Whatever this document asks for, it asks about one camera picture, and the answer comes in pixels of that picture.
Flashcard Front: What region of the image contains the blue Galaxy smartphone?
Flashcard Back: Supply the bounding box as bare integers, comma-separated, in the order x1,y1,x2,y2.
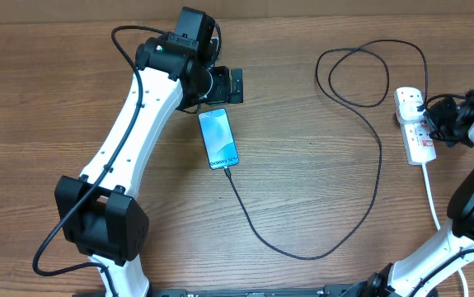
198,108,240,170

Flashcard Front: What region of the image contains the black USB charger cable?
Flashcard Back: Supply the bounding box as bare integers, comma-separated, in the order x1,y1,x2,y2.
223,39,429,262

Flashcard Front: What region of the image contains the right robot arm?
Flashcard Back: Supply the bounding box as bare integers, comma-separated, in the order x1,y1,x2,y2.
324,87,474,296

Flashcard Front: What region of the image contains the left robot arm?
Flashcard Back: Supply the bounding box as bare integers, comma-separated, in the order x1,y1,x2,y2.
54,7,243,296

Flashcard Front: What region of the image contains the white charger adapter plug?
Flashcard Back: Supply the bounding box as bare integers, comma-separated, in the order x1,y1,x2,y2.
397,101,425,125

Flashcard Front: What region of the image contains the white power strip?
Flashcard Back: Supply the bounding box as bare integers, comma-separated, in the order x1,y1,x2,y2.
393,86,438,167

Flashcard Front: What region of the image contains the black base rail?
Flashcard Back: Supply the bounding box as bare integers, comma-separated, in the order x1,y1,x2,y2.
71,282,439,297

